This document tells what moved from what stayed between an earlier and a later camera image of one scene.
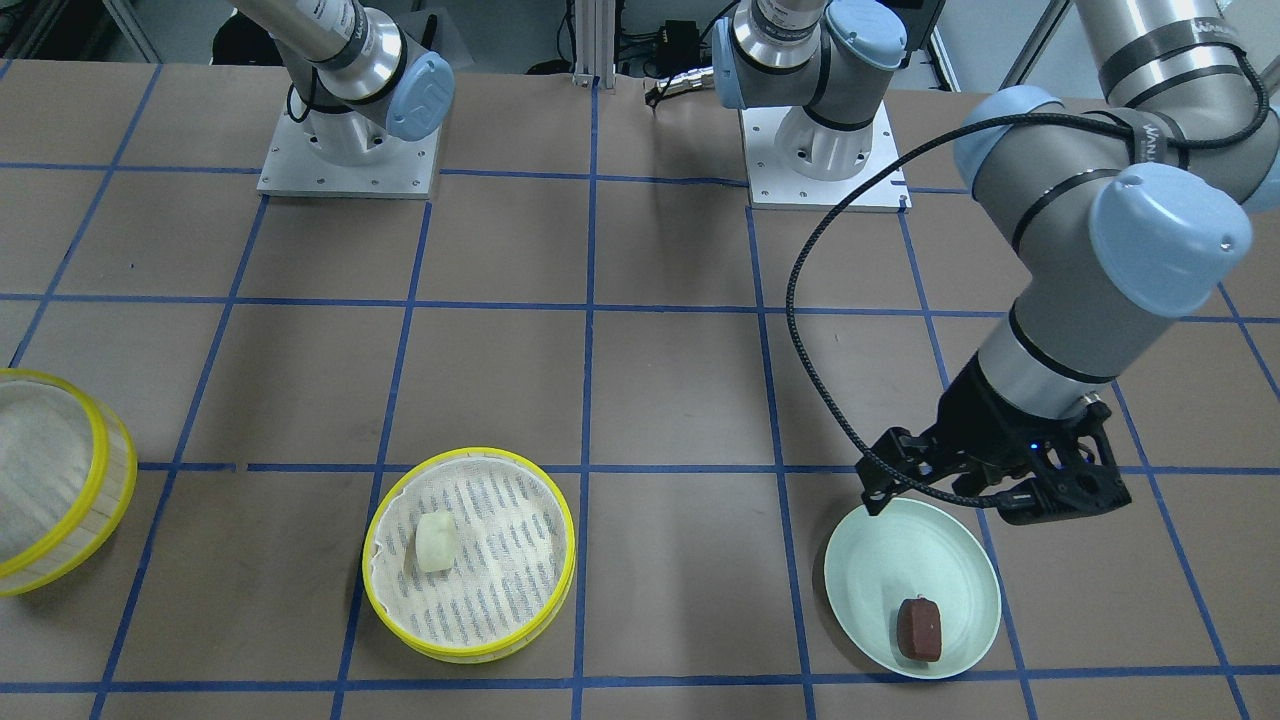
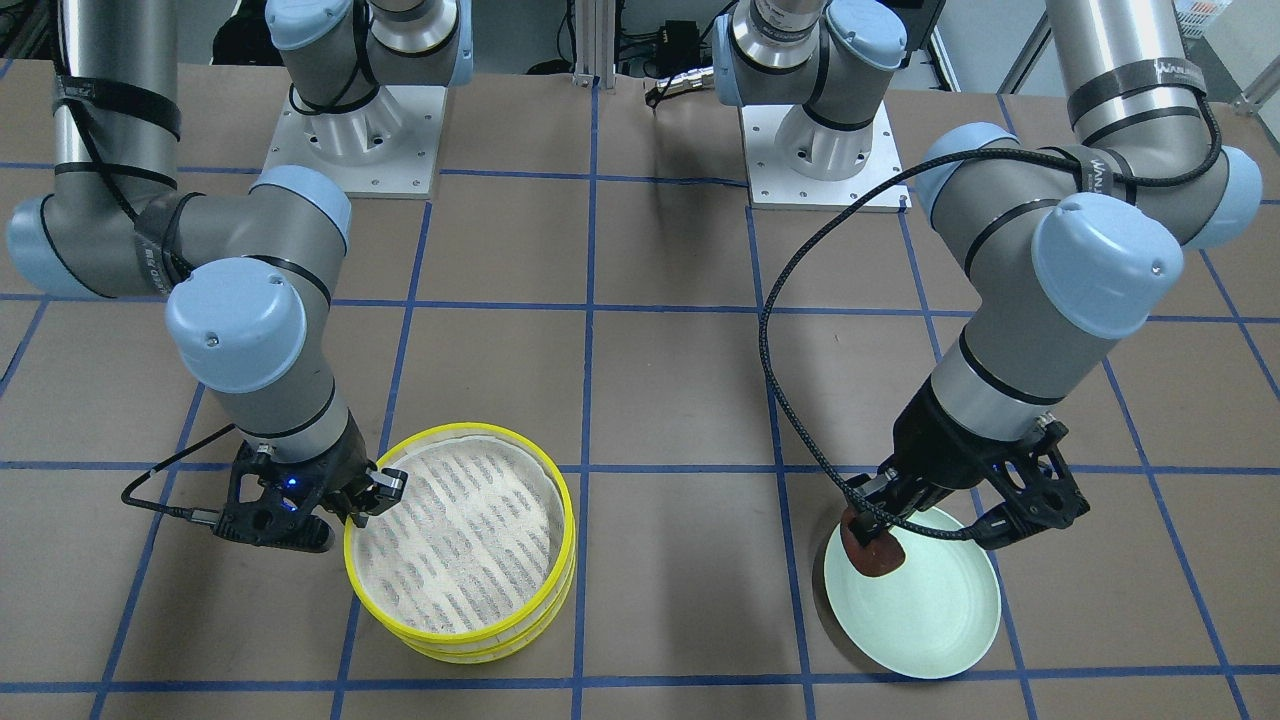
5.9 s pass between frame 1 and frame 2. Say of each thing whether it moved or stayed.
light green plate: stayed
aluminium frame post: stayed
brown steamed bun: moved
